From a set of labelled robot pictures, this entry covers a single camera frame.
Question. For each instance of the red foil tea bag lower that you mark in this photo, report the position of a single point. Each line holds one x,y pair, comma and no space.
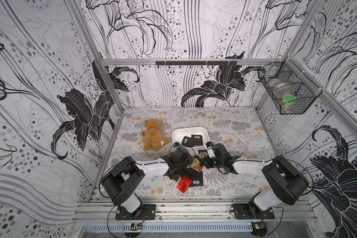
184,184

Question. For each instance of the black wire basket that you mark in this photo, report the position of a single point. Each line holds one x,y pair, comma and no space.
279,78

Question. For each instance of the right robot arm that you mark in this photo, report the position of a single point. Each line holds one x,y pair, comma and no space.
286,183

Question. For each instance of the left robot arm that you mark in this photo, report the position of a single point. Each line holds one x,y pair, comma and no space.
121,181

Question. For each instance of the black barcode tea bag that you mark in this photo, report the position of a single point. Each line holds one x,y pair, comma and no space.
197,181
189,141

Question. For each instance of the floral label black tea bag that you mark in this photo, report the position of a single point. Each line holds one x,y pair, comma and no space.
203,153

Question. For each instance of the brown teddy bear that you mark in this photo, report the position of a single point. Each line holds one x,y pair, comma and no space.
153,138

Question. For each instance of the black tea bag pile left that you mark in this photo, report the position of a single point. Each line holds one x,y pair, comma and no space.
177,173

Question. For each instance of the white plastic storage box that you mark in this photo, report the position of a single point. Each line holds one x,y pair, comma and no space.
179,134

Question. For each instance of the red label black tea bag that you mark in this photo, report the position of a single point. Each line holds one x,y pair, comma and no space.
197,140

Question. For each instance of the yellow label tea bag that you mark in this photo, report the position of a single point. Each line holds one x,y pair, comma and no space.
196,163

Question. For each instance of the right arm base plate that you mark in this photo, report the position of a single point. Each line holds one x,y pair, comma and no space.
244,211

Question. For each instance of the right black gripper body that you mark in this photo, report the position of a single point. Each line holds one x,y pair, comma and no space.
209,160

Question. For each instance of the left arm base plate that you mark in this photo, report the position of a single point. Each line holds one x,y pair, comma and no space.
145,212

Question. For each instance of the green lid cup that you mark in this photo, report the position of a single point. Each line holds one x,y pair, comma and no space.
288,103

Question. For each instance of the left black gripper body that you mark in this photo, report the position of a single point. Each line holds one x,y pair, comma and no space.
187,158

